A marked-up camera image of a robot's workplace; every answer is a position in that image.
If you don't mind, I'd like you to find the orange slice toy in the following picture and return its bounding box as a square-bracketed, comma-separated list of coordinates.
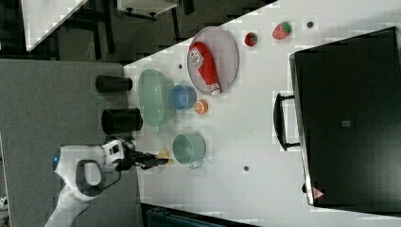
[194, 99, 208, 114]

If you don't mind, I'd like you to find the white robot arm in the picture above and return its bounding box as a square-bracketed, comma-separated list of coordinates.
[44, 136, 174, 227]

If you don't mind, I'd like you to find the pink toy strawberry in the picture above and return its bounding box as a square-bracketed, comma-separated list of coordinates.
[272, 22, 292, 40]

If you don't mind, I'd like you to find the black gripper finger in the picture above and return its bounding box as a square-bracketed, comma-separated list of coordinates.
[135, 151, 157, 159]
[141, 159, 168, 170]

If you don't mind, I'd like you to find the large black pot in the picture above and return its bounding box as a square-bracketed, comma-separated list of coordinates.
[101, 108, 143, 135]

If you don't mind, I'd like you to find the dark red toy berry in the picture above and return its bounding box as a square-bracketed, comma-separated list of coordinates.
[244, 32, 257, 46]

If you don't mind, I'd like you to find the blue bowl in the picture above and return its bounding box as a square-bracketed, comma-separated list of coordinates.
[171, 84, 197, 111]

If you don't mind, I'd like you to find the small black cup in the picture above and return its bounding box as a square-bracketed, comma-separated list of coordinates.
[96, 76, 132, 93]

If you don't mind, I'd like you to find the black toaster oven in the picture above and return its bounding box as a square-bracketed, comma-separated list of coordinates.
[289, 26, 401, 217]

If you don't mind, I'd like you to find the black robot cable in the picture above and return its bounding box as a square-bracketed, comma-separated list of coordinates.
[100, 169, 122, 192]

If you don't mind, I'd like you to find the green plastic colander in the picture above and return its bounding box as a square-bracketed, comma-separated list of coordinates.
[137, 69, 175, 131]

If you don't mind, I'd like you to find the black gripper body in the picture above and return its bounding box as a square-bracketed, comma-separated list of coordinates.
[116, 140, 138, 171]

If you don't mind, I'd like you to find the red plush ketchup bottle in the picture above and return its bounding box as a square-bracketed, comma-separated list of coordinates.
[189, 42, 221, 96]

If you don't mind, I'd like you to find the yellow plush banana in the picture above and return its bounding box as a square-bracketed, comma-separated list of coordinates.
[156, 148, 174, 174]

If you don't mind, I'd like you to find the grey round plate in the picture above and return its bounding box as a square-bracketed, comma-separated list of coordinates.
[187, 26, 238, 96]

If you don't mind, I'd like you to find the green mug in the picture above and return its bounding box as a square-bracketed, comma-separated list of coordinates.
[172, 131, 206, 169]

